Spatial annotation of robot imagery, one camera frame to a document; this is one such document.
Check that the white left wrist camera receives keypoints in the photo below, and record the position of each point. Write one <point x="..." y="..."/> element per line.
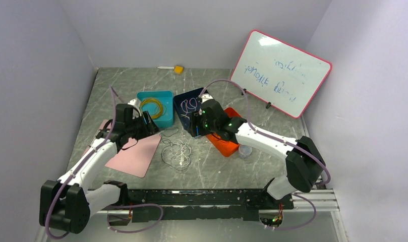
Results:
<point x="135" y="103"/>

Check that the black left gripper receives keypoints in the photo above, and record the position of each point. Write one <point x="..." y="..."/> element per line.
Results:
<point x="151" y="124"/>

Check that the clear plastic cup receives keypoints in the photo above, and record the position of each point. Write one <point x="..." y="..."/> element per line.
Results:
<point x="244" y="151"/>

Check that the yellow block eraser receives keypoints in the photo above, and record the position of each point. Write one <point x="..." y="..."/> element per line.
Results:
<point x="178" y="70"/>

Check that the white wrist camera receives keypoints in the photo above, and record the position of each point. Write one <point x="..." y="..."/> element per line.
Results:
<point x="135" y="103"/>
<point x="205" y="97"/>

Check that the teal plastic tray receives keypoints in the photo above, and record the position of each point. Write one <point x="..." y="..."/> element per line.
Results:
<point x="165" y="97"/>

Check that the orange plastic tray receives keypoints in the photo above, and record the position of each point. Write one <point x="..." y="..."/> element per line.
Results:
<point x="226" y="148"/>

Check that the pink clipboard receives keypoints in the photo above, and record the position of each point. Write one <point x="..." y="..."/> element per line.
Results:
<point x="135" y="156"/>

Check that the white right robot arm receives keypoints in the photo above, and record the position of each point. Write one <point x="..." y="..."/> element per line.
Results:
<point x="303" y="161"/>

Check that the navy blue plastic tray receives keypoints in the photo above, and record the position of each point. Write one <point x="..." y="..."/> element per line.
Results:
<point x="186" y="103"/>

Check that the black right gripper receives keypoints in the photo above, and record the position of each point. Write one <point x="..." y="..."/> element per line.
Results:
<point x="196" y="117"/>

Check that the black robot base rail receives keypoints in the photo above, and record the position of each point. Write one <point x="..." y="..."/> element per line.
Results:
<point x="168" y="204"/>

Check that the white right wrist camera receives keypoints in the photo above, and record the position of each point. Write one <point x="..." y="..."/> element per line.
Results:
<point x="205" y="97"/>

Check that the pink framed whiteboard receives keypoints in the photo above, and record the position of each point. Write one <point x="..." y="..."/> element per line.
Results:
<point x="279" y="74"/>

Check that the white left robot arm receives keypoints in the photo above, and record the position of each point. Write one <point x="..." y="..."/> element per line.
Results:
<point x="67" y="204"/>

